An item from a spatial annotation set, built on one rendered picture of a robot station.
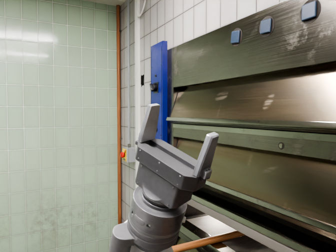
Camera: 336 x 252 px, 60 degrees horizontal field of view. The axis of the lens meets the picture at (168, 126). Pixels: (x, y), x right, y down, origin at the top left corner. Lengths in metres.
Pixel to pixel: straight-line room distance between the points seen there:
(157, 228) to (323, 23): 0.70
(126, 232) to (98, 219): 1.99
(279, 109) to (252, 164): 0.24
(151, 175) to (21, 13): 2.03
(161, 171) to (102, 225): 2.10
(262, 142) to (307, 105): 0.21
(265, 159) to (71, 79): 1.64
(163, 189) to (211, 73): 0.89
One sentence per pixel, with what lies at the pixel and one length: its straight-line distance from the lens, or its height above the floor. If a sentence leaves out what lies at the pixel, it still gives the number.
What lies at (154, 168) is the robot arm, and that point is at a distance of 0.43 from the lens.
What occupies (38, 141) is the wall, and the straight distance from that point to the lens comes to 2.28.
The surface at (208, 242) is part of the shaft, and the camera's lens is 1.37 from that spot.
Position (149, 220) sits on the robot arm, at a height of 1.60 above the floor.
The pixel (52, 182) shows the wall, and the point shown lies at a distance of 2.33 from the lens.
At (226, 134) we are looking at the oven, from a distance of 1.18.
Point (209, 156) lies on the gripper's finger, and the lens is 0.40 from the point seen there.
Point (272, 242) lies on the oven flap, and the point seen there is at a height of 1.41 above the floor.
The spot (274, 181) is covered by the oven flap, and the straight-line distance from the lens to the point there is 1.02.
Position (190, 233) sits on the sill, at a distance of 1.51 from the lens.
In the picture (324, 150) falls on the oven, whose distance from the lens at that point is 0.90.
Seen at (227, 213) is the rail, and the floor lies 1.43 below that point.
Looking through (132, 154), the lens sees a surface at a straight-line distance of 2.06.
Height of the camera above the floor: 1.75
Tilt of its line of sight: 3 degrees down
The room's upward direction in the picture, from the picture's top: straight up
